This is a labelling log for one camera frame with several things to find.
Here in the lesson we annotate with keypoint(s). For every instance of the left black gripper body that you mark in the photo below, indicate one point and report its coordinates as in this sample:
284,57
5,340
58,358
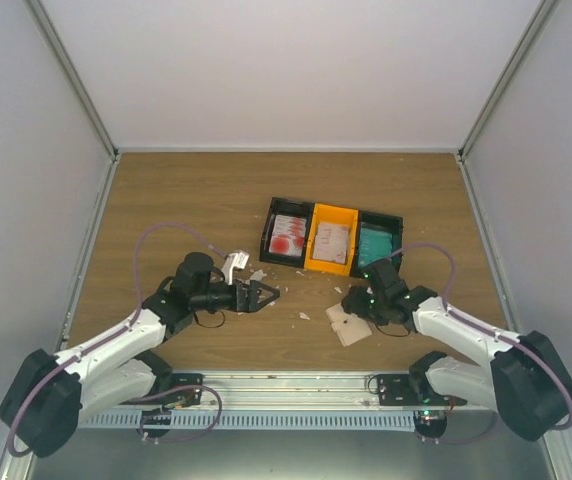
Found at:
241,305

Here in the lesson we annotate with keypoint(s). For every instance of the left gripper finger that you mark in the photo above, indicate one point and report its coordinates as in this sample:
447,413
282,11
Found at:
268,301
264,289

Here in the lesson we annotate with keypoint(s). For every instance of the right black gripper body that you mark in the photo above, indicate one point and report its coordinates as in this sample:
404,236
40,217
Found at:
372,310

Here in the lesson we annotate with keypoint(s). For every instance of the beige leather card holder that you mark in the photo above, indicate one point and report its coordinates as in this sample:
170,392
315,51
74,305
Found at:
349,328

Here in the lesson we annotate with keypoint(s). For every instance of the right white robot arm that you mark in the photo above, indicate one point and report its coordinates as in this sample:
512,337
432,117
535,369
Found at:
521,378

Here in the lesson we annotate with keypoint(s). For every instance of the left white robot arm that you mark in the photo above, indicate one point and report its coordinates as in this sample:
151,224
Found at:
51,394

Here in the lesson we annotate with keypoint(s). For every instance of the teal cards stack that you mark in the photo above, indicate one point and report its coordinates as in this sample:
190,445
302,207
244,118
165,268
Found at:
374,244

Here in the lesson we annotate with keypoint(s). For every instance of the red circle cards stack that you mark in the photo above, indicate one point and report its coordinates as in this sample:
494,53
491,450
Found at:
288,236

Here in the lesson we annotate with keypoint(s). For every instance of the black bin left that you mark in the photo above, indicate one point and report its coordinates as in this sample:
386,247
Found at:
282,206

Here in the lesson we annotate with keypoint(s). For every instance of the black bin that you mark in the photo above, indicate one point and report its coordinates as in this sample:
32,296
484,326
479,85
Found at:
282,206
392,223

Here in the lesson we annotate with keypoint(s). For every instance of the black bin right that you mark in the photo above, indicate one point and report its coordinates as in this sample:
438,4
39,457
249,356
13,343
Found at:
392,223

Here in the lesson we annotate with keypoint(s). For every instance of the yellow bin middle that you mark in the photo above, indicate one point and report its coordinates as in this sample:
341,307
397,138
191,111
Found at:
337,215

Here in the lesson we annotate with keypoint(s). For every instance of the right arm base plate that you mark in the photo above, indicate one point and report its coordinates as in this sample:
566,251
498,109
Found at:
431,410

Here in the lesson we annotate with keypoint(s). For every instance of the aluminium rail frame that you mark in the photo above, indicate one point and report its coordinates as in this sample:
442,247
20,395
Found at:
475,446

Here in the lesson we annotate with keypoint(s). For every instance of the grey slotted cable duct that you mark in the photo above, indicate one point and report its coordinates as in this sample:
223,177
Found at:
259,420

